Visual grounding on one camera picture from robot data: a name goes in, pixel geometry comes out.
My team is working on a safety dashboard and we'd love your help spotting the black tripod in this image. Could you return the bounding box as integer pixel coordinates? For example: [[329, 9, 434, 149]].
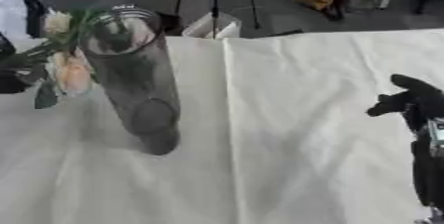
[[169, 0, 264, 40]]

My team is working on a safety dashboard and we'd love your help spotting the black stand leg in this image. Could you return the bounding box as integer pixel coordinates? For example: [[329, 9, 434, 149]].
[[3, 0, 49, 39]]

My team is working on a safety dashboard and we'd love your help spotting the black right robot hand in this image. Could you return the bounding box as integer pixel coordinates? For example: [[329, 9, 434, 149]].
[[364, 73, 444, 134]]

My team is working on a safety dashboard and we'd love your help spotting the smoky glass cylinder vase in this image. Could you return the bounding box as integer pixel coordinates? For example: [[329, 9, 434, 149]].
[[76, 4, 182, 157]]

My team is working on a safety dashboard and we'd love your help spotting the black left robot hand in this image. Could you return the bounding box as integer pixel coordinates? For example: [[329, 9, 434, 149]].
[[0, 31, 51, 95]]

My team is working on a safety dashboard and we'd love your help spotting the white artificial flower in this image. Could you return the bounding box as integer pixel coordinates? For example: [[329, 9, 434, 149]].
[[0, 4, 118, 70]]

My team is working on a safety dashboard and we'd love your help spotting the peach artificial rose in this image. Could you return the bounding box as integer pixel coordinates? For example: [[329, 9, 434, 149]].
[[33, 49, 101, 110]]

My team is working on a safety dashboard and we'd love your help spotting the white paper bag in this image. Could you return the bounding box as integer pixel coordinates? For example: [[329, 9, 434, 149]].
[[180, 11, 245, 40]]

